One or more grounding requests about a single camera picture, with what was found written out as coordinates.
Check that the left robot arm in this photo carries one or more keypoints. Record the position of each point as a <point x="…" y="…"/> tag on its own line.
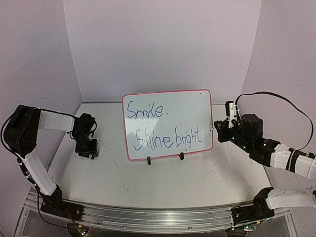
<point x="19" y="135"/>

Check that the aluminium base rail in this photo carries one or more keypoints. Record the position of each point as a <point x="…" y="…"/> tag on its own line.
<point x="158" y="220"/>

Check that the right black whiteboard stand clip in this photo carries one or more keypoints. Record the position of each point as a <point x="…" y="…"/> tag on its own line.
<point x="181" y="156"/>

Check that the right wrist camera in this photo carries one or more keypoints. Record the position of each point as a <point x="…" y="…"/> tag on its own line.
<point x="232" y="113"/>

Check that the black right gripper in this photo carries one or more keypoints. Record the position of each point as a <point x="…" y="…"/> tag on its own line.
<point x="221" y="137"/>

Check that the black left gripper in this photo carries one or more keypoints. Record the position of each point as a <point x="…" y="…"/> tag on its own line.
<point x="93" y="149"/>

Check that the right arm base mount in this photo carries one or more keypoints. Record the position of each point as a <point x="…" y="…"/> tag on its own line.
<point x="257" y="211"/>

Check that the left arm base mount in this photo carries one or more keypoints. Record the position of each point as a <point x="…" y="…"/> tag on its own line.
<point x="55" y="205"/>

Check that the pink framed whiteboard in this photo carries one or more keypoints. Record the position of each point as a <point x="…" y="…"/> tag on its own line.
<point x="165" y="124"/>

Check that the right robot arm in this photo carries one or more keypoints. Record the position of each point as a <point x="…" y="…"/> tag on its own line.
<point x="247" y="134"/>

